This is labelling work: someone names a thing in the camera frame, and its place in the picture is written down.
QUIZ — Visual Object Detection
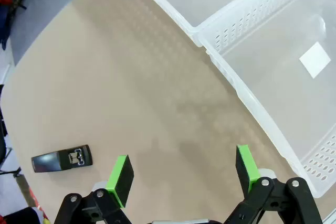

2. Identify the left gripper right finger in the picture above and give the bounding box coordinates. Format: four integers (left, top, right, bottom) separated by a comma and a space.
224, 144, 322, 224

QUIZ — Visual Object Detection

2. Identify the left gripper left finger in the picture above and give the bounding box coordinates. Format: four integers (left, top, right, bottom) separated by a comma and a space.
54, 154, 134, 224

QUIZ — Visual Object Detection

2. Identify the black stapler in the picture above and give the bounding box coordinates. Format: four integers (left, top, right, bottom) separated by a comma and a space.
31, 144, 94, 174

